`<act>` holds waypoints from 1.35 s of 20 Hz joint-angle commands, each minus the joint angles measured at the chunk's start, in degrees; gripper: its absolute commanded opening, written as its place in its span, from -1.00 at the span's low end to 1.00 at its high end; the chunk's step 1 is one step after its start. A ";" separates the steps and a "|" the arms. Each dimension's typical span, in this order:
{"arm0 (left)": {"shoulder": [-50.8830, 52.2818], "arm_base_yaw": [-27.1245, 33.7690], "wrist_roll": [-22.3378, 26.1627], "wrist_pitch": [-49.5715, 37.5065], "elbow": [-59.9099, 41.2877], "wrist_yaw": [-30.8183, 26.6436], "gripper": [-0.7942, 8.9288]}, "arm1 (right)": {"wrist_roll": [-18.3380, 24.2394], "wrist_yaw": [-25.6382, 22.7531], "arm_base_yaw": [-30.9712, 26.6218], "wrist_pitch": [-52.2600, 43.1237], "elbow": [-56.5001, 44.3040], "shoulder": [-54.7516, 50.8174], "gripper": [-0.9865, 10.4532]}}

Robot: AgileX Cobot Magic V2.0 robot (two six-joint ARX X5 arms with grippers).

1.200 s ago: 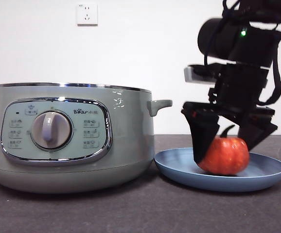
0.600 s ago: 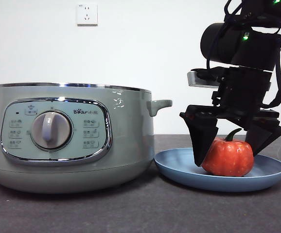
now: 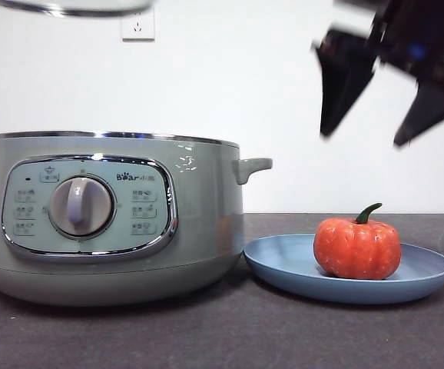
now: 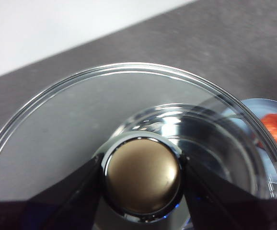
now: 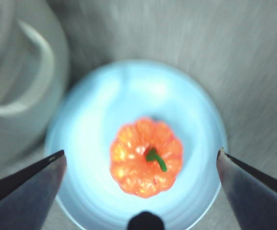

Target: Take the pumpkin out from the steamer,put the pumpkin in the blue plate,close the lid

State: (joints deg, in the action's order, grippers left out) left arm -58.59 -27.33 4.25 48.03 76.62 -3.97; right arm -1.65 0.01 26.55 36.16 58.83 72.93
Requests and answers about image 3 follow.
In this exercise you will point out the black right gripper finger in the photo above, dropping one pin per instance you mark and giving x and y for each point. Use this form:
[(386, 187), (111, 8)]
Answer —
[(437, 104), (345, 77)]

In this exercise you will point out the orange pumpkin with green stem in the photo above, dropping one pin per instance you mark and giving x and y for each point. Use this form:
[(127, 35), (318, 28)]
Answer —
[(356, 250)]

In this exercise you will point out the glass lid with green knob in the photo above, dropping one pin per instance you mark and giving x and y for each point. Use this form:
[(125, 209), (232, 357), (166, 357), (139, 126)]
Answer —
[(72, 7)]

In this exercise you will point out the blue plate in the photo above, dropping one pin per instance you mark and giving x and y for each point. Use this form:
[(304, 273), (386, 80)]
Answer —
[(283, 265)]

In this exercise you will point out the pale green electric steamer pot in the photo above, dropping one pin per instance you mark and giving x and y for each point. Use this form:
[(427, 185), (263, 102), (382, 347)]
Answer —
[(203, 230)]

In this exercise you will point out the white wall socket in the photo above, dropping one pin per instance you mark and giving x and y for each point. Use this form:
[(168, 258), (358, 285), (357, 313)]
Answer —
[(138, 28)]

